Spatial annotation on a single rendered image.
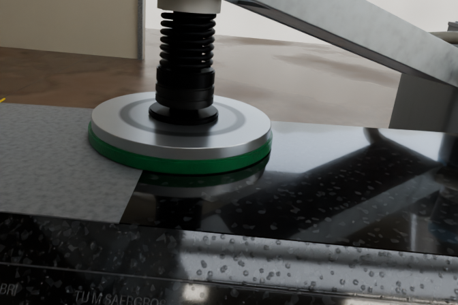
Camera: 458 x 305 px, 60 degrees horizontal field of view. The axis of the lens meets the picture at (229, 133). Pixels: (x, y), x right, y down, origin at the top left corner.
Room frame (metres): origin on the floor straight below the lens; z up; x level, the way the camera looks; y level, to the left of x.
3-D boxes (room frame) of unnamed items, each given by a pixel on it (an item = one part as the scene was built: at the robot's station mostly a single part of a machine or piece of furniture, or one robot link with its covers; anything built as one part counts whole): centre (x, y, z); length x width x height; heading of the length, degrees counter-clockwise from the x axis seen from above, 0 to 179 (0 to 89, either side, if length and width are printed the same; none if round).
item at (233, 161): (0.46, 0.06, 0.82); 0.22 x 0.22 x 0.04
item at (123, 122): (0.46, 0.06, 0.82); 0.21 x 0.21 x 0.01
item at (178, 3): (0.46, 0.06, 0.97); 0.07 x 0.07 x 0.04
